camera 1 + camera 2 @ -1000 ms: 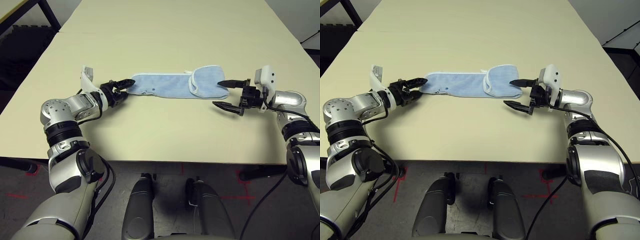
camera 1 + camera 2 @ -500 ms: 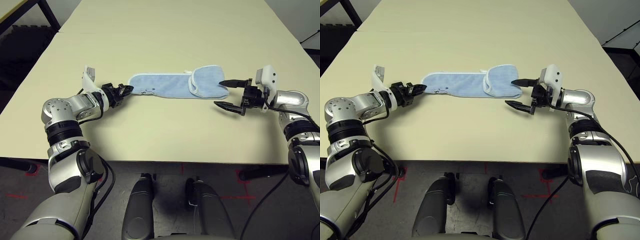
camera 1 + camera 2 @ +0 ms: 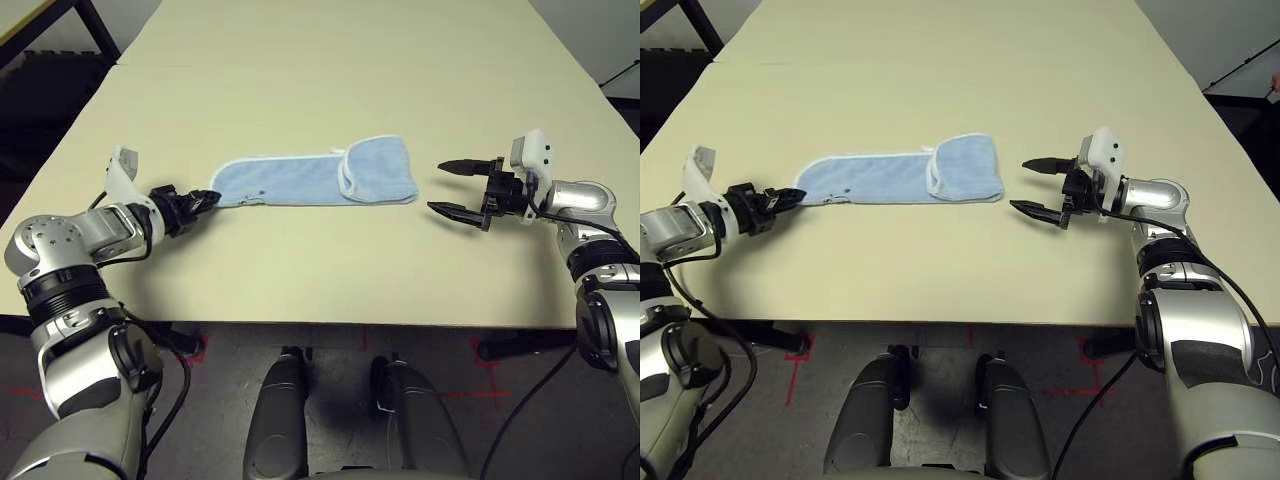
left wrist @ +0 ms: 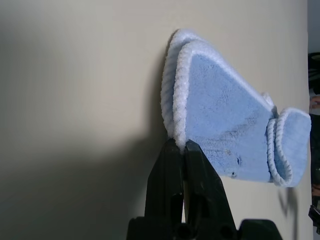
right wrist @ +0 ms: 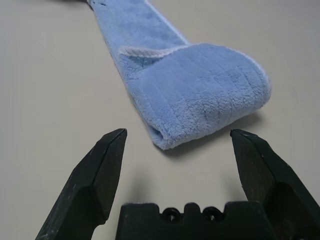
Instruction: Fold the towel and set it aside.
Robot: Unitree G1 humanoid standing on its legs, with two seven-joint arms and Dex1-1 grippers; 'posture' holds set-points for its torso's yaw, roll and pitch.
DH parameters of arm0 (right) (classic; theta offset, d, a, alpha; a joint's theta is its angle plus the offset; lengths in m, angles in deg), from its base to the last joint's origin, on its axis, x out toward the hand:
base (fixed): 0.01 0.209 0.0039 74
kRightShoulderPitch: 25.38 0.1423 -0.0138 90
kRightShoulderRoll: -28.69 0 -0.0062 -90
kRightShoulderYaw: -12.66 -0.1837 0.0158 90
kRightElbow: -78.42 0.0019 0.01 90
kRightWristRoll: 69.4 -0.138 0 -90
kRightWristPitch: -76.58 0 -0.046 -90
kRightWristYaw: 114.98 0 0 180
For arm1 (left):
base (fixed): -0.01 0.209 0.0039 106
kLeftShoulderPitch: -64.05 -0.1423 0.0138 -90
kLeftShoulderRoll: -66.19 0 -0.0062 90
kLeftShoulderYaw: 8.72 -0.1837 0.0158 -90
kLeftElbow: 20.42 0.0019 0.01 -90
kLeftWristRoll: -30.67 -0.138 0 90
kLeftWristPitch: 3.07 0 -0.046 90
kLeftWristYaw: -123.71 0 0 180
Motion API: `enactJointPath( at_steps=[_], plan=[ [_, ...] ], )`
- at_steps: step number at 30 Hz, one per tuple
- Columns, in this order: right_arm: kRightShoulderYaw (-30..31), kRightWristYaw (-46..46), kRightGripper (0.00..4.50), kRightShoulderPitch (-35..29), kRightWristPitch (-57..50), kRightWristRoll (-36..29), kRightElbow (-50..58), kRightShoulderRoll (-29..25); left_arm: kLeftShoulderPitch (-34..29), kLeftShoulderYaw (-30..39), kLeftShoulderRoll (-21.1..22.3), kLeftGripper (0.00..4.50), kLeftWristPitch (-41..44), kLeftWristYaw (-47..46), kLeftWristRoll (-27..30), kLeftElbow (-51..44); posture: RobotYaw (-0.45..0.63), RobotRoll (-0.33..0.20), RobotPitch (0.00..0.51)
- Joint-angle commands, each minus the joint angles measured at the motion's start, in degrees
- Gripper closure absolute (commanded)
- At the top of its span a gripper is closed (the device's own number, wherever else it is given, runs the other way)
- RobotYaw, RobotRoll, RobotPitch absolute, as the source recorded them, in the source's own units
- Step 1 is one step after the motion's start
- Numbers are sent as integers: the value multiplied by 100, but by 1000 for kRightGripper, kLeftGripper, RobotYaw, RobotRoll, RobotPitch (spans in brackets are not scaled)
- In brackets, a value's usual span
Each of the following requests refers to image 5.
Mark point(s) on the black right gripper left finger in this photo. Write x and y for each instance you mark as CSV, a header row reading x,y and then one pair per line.
x,y
95,175

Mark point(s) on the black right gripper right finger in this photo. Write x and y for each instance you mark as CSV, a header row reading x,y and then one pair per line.
x,y
265,175

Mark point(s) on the light blue white-trimmed towel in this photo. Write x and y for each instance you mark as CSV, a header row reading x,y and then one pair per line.
x,y
187,87

